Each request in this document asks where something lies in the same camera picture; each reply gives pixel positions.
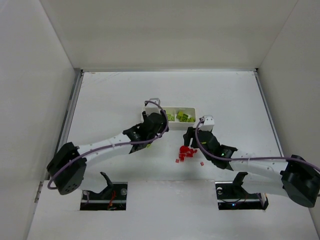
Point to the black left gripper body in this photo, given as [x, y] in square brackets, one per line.
[155, 120]

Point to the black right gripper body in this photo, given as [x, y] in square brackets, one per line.
[194, 137]

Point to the red round lego piece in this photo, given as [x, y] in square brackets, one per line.
[184, 150]

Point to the small red lego pile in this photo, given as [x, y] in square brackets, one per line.
[183, 156]

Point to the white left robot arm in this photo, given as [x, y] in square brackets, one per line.
[67, 169]

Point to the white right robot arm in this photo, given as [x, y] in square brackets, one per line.
[291, 177]

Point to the white three-compartment tray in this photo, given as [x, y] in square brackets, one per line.
[177, 125]

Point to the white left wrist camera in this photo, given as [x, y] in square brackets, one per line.
[152, 106]

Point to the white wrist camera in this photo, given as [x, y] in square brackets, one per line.
[207, 123]
[152, 106]

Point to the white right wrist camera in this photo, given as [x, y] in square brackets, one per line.
[207, 123]

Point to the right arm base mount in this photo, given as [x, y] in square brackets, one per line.
[232, 196]

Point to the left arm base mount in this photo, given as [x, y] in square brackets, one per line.
[113, 197]

